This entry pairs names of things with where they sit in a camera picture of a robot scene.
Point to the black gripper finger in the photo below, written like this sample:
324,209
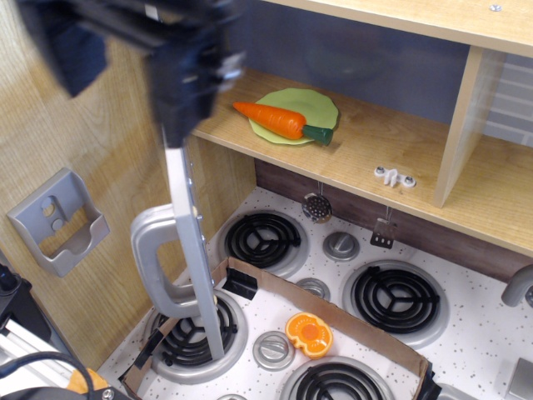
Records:
74,56
183,89

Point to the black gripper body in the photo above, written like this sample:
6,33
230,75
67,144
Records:
148,25

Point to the grey toy microwave door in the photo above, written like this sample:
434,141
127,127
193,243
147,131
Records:
178,221

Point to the orange toy carrot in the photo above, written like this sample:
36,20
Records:
283,122

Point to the light green plate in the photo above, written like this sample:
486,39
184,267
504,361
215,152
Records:
318,109

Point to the back left stove burner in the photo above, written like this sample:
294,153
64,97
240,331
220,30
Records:
268,240

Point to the stove burner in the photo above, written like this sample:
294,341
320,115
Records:
335,378
398,298
184,355
268,240

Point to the hanging toy strainer spoon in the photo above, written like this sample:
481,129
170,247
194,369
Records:
316,207

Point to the brown cardboard barrier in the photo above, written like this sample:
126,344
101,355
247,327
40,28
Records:
244,280

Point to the grey back stove knob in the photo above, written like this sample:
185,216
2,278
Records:
341,246

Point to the grey stove knob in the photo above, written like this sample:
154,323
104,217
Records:
316,287
273,351
341,246

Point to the white door latch clip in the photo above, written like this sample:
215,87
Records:
392,177

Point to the grey middle stove knob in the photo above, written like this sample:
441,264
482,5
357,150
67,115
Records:
316,287

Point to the hanging toy spatula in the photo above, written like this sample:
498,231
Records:
384,231

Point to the black device at left edge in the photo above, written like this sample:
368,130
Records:
18,305

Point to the front left stove burner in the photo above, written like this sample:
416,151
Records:
184,355

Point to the orange toy fruit half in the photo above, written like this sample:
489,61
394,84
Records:
310,334

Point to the grey front stove knob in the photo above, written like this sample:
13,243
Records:
273,351

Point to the back right stove burner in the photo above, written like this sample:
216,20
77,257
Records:
398,298

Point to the front right stove burner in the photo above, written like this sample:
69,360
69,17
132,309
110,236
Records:
335,378

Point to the grey toy faucet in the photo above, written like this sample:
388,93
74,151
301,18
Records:
519,288

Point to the grey sink basin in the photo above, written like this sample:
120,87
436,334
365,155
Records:
520,386

